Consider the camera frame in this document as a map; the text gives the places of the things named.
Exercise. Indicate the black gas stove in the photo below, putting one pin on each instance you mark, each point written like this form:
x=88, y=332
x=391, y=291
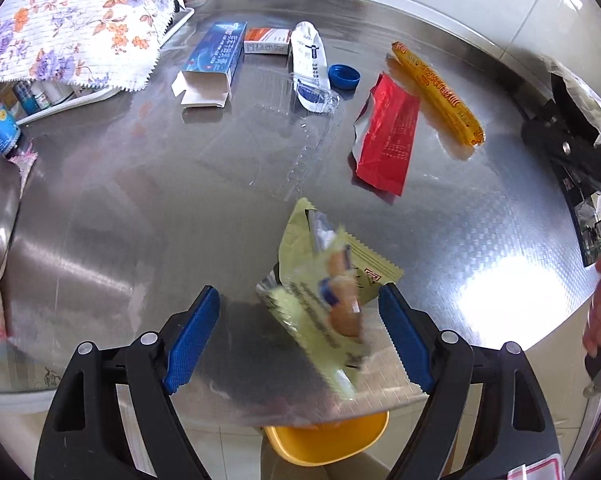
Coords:
x=570, y=155

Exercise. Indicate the white cloth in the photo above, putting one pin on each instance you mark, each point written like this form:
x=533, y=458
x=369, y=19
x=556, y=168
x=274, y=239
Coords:
x=588, y=105

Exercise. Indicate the white dish rack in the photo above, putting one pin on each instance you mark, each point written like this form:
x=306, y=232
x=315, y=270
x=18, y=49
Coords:
x=184, y=16

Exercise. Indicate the person's right hand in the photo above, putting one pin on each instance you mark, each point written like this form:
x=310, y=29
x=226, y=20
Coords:
x=598, y=310

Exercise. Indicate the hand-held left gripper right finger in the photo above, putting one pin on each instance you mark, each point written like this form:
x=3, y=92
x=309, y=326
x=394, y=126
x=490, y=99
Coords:
x=403, y=330

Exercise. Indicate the white squeeze tube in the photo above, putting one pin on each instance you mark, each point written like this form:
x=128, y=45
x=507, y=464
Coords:
x=308, y=55

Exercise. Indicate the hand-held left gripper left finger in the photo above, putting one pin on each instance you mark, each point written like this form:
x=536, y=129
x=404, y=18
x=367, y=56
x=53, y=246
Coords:
x=193, y=340

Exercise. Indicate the clear plastic blister tray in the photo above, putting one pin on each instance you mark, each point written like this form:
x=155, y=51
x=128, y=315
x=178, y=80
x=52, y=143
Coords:
x=290, y=135

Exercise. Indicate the blue bottle cap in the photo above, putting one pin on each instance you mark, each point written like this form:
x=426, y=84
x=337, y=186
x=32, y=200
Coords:
x=344, y=76

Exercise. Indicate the orange wrapped sausage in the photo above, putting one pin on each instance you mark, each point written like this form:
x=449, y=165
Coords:
x=440, y=92

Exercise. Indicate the floral cloth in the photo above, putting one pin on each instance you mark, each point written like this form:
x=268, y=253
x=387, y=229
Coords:
x=70, y=20

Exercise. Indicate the blue cardboard box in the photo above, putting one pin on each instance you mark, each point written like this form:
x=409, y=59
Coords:
x=215, y=52

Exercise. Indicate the orange white medicine box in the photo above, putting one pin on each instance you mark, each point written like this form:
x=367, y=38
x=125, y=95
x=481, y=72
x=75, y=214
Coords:
x=265, y=42

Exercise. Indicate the brown bottle blue label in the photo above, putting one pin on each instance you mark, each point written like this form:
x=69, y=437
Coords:
x=0, y=127

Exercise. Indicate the yellow plastic bin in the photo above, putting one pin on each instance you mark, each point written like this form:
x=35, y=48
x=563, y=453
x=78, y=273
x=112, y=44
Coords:
x=325, y=440

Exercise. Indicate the pale yellow snack packet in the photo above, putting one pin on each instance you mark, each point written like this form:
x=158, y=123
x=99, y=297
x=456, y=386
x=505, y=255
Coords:
x=310, y=310

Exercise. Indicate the red foil wrapper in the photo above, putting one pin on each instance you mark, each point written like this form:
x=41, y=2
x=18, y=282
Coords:
x=388, y=135

